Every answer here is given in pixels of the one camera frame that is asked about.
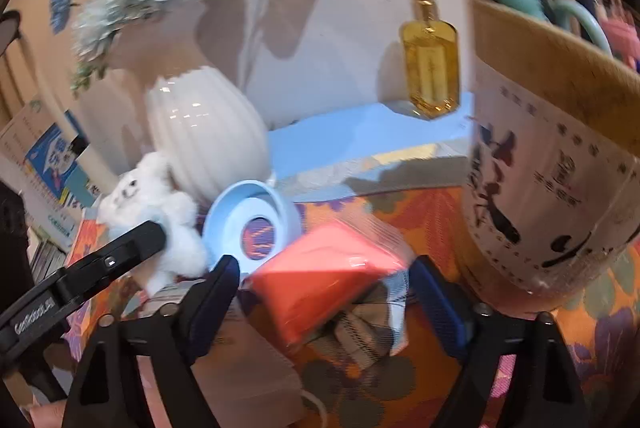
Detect floral tablecloth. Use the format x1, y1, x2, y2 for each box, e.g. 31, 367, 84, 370
65, 153, 640, 428

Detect red packet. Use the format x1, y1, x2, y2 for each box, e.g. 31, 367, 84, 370
248, 218, 413, 349

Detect bamboo pen holder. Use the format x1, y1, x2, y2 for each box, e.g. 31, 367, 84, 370
460, 0, 640, 314

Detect pink cloth pouch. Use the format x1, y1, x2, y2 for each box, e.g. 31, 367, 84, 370
205, 293, 303, 428

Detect grey white plaid scrunchie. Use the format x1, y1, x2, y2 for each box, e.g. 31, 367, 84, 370
307, 278, 408, 369

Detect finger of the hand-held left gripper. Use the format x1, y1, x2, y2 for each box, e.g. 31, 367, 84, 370
59, 221, 169, 310

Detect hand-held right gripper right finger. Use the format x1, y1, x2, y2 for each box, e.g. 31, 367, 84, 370
409, 255, 586, 428

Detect white plush toy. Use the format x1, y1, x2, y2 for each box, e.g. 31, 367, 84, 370
95, 151, 211, 296

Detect teal handled scissors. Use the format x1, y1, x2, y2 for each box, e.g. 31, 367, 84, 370
545, 0, 613, 54

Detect pink stationery item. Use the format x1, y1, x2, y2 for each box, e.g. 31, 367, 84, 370
597, 16, 640, 72

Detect white ribbed vase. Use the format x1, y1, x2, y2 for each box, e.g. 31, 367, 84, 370
145, 66, 273, 209

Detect amber perfume bottle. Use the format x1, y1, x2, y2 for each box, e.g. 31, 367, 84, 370
399, 0, 461, 121

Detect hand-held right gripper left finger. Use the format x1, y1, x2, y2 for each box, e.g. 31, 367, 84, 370
60, 254, 242, 428

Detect light blue plastic ring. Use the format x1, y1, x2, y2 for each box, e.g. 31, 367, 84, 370
202, 181, 303, 279

